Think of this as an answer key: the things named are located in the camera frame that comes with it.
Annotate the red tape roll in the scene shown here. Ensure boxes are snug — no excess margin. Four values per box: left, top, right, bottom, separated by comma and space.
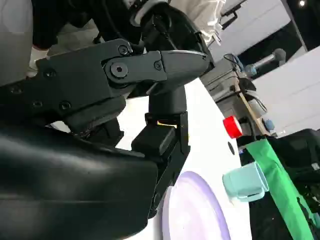
222, 115, 243, 139

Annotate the person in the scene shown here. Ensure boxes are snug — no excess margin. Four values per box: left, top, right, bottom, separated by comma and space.
172, 0, 227, 47

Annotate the green cloth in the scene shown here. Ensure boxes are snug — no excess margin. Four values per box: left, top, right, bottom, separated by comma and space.
246, 136, 320, 240

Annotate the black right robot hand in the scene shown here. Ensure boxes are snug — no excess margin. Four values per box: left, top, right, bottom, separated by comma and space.
0, 37, 211, 240

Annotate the lilac plate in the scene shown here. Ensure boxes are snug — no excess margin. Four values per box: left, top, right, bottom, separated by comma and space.
161, 171, 232, 240

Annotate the grey equipment case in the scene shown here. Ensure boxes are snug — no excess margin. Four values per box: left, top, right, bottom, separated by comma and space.
199, 59, 244, 103

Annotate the pale green mug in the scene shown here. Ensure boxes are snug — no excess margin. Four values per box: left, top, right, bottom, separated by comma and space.
221, 161, 270, 203

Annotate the wooden strip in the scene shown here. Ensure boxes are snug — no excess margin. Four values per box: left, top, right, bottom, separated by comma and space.
238, 91, 269, 136

